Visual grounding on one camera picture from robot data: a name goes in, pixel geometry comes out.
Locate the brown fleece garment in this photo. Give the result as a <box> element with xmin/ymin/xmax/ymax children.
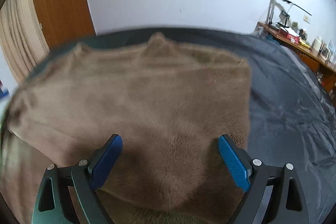
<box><xmin>1</xmin><ymin>33</ymin><xmax>251</xmax><ymax>223</ymax></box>

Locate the dark bed sheet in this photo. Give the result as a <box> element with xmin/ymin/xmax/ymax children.
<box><xmin>27</xmin><ymin>28</ymin><xmax>335</xmax><ymax>223</ymax></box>

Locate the wooden desk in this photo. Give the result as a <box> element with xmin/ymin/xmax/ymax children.
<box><xmin>256</xmin><ymin>22</ymin><xmax>335</xmax><ymax>93</ymax></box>

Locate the white kettle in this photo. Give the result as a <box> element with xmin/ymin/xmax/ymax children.
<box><xmin>312</xmin><ymin>36</ymin><xmax>323</xmax><ymax>52</ymax></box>

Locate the beige curtain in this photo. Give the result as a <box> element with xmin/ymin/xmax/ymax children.
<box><xmin>1</xmin><ymin>0</ymin><xmax>50</xmax><ymax>83</ymax></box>

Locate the red box on desk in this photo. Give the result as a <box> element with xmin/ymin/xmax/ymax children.
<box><xmin>279</xmin><ymin>27</ymin><xmax>299</xmax><ymax>44</ymax></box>

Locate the black desk lamp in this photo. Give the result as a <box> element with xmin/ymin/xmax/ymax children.
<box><xmin>265</xmin><ymin>0</ymin><xmax>312</xmax><ymax>27</ymax></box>

